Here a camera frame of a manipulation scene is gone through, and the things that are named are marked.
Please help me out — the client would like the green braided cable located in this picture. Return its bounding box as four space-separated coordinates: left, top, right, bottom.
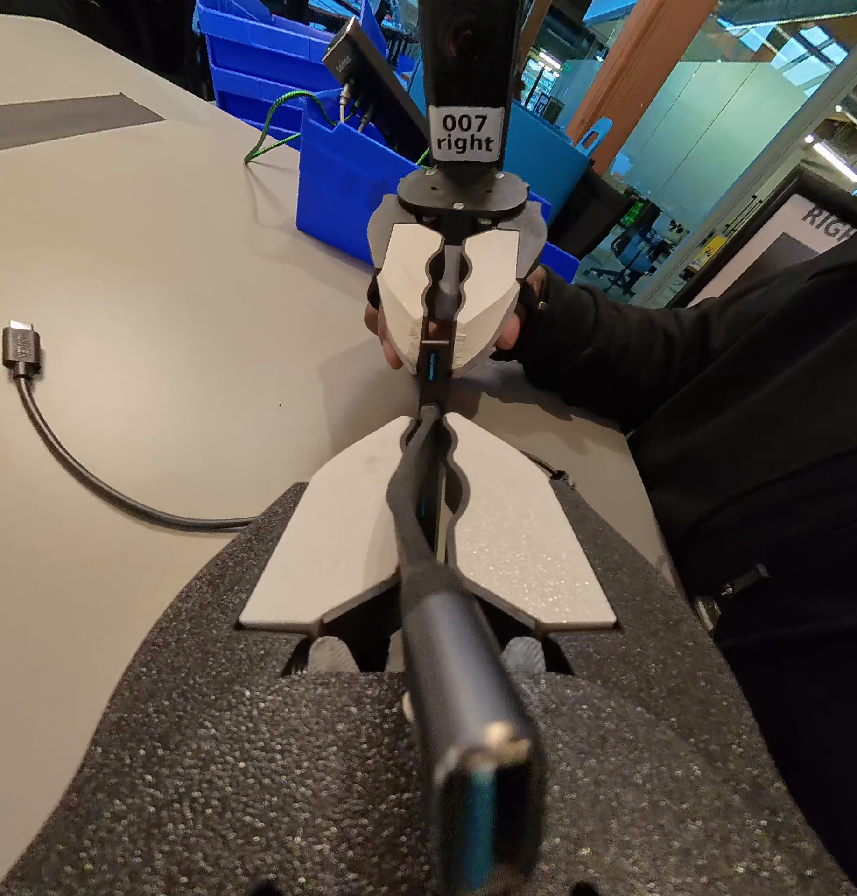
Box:
243 87 433 169

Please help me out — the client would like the black framed sign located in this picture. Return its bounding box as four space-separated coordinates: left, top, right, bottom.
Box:
681 168 857 309

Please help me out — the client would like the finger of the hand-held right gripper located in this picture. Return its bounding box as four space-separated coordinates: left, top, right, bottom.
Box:
446 227 524 375
374 223 447 375

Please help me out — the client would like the blue plastic bin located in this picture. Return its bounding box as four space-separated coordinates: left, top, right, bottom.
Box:
208 59 345 151
194 0 391 71
295 87 582 284

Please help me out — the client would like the person's right forearm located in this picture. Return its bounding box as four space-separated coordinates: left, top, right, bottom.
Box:
516 265 815 435

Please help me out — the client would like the large black USB hub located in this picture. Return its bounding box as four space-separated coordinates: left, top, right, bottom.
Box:
322 15 433 151

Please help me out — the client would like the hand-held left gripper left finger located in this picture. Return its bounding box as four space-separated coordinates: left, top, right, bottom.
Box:
238 414 422 632

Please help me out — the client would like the slim black USB hub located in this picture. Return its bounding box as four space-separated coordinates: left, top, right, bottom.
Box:
416 318 454 564

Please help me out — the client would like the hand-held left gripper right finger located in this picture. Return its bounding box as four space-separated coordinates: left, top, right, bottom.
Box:
439 412 618 634

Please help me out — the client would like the wooden post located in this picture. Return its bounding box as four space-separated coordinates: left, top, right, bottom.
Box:
565 0 720 151

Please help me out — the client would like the dark desk cable flap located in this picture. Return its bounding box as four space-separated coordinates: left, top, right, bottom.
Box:
0 93 167 156

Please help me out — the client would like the grey desk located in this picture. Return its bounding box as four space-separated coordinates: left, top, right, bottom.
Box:
0 13 681 896

